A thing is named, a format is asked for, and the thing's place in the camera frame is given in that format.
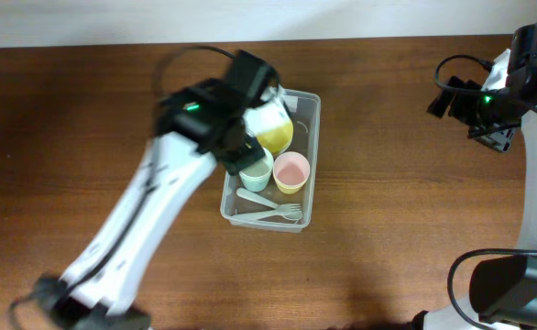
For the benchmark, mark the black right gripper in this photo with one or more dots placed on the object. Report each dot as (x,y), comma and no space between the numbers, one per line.
(466,92)

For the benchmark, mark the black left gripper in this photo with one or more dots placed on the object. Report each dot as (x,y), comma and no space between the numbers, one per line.
(250,151)

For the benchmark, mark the white plastic cup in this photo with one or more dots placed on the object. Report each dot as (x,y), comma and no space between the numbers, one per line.
(260,169)

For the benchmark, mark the green plastic cup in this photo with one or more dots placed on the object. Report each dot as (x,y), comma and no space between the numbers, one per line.
(255,186)

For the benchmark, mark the yellow plastic bowl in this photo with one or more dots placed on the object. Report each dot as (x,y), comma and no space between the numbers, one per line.
(277,139)

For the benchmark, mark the pink plastic cup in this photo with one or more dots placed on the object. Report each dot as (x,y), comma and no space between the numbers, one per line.
(291,169)

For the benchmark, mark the yellow plastic cup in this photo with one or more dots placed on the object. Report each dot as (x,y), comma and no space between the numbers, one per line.
(289,188)

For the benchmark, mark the grey plastic fork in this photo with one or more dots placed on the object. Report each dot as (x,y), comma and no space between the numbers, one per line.
(289,211)

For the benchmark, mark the grey plastic spoon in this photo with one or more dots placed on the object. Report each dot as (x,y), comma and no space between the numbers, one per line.
(255,198)

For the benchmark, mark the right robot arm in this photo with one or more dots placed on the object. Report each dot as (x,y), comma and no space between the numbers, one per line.
(495,288)

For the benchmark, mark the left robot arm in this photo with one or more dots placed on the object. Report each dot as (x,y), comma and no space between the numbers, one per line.
(195,129)

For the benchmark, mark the white label on bin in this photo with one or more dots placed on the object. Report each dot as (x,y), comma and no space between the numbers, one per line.
(291,101)

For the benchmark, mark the clear plastic storage bin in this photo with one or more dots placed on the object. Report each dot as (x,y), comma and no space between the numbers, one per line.
(306,122)

